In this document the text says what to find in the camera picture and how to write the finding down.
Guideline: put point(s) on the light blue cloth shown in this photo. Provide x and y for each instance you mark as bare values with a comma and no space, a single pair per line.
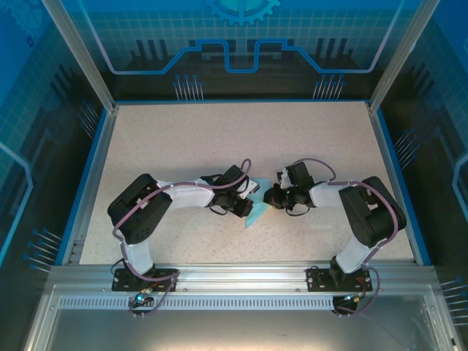
257,214

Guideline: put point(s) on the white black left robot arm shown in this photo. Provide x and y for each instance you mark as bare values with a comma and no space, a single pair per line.
190,195

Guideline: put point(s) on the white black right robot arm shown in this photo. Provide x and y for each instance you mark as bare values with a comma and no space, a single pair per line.
325,195

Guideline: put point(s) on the sheet metal tray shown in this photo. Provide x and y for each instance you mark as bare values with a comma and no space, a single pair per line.
234,329

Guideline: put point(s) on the blue edge strip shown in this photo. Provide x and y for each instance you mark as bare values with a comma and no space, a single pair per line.
241,101

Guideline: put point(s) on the long aluminium mounting rail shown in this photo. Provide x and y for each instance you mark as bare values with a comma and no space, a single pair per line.
241,274

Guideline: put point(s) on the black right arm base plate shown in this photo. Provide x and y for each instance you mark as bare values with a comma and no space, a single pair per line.
315,281

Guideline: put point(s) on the blue side rail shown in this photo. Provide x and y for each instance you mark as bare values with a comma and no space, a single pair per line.
399,183

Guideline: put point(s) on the aluminium side rail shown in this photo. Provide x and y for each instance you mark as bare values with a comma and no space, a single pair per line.
94,183

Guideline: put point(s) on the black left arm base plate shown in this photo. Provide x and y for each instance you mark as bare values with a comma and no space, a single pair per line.
120,287

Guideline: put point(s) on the aluminium frame post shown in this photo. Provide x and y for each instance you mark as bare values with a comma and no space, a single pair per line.
395,51
86,51

